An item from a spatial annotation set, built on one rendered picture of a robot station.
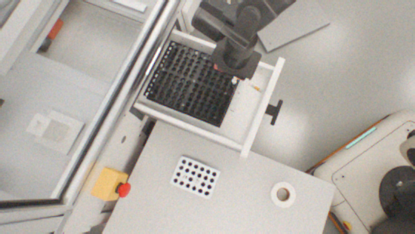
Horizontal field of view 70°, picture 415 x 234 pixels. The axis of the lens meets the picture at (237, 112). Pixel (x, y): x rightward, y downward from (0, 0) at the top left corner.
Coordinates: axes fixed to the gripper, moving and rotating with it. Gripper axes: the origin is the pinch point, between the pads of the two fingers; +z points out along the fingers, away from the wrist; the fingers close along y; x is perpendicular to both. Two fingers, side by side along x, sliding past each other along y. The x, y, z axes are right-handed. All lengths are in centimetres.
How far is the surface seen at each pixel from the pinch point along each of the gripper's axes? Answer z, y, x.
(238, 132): 12.1, -8.5, 11.5
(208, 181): 15.9, -6.4, 27.4
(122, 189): 8.3, 12.6, 37.2
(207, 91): 10.3, 4.1, 4.8
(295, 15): 94, -18, -84
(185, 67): 8.5, 12.3, 1.7
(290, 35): 93, -20, -70
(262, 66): 6.9, -7.0, -7.5
